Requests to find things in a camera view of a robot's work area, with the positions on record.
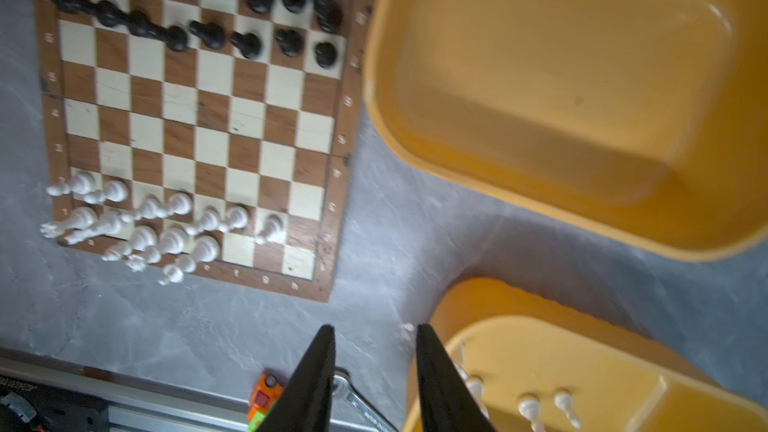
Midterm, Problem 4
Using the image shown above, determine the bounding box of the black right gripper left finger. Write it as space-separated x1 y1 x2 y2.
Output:
257 324 336 431

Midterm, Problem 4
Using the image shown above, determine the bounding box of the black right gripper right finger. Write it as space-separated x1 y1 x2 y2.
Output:
416 324 494 432

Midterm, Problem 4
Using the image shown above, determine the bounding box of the white king chess piece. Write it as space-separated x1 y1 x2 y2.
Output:
158 236 221 286

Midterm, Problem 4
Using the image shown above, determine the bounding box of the black pawn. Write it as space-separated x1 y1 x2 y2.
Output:
314 42 338 69

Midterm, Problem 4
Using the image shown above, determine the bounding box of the white pawn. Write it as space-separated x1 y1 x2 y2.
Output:
255 214 284 245

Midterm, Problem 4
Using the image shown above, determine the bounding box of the wooden chess board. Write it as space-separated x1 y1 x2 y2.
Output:
34 0 373 301

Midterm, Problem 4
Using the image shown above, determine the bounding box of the green orange small cube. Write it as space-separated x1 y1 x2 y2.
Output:
247 372 283 432

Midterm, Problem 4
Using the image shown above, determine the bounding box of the silver wrench on table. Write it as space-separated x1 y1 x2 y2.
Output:
332 368 397 432

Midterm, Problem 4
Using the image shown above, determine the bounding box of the yellow tray near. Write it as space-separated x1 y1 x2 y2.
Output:
430 278 767 431

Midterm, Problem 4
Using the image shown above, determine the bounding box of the yellow tray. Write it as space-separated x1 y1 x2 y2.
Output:
363 0 767 262
430 278 767 431

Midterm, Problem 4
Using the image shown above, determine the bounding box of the yellow tray far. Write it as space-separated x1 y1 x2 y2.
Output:
363 0 767 262

